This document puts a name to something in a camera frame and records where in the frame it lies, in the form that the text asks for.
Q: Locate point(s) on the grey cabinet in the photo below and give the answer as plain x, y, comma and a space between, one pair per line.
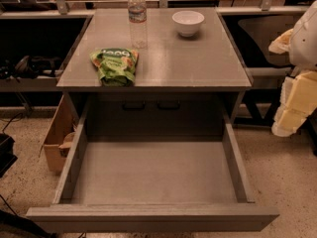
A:
205, 62

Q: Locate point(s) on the black headphones on shelf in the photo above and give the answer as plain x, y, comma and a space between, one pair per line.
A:
30, 67

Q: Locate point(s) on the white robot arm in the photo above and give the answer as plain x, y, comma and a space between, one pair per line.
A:
303, 42

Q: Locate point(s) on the dark office chair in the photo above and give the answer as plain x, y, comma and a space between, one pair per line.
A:
262, 31

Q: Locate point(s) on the black drawer handle right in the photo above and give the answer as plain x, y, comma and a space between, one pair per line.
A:
168, 104

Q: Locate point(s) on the black drawer handle left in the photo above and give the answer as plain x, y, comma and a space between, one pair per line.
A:
134, 105

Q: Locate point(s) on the grey open top drawer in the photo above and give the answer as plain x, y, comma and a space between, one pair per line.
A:
154, 171

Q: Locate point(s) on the cardboard box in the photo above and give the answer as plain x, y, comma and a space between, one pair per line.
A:
61, 126

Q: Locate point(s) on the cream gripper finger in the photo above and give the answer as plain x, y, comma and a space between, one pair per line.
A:
298, 100
281, 44

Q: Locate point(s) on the clear plastic water bottle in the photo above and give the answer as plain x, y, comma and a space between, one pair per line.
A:
137, 12

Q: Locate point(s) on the black drawer handle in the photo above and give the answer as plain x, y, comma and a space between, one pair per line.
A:
134, 105
168, 104

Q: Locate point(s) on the white ceramic bowl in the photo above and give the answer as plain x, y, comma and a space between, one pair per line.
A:
187, 23

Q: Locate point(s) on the green snack bag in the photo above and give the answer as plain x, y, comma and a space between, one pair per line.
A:
115, 66

